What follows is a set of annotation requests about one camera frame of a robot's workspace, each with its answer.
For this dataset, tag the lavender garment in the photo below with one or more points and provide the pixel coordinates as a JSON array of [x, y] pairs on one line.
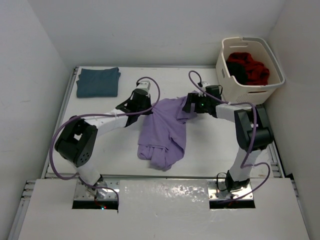
[[163, 137]]

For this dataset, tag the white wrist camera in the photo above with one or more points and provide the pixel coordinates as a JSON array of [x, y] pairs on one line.
[[143, 87], [203, 84]]

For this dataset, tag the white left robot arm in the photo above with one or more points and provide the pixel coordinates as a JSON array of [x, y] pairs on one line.
[[77, 140]]

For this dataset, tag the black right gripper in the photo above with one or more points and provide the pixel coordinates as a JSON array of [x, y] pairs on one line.
[[193, 98]]

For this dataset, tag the cream perforated laundry basket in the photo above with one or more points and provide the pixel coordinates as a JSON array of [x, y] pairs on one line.
[[260, 51]]

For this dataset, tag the black garment in basket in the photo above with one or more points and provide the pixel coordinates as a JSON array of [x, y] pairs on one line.
[[238, 71]]

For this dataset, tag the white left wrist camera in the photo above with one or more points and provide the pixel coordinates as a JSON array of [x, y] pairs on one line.
[[143, 87]]

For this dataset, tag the aluminium table edge rail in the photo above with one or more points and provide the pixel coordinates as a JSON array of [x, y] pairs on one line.
[[60, 117]]

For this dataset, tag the red garment in basket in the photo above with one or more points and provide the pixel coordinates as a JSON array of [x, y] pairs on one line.
[[256, 71]]

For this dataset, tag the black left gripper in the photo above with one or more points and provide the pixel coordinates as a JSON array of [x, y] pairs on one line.
[[147, 100]]

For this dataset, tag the white front cover panel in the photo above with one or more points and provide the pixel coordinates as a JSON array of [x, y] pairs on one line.
[[163, 210]]

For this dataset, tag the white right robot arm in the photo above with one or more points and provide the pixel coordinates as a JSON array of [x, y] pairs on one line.
[[252, 129]]

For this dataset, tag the blue t shirt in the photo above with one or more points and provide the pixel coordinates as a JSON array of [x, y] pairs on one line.
[[101, 83]]

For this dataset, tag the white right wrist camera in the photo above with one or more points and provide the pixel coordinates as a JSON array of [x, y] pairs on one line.
[[203, 84]]

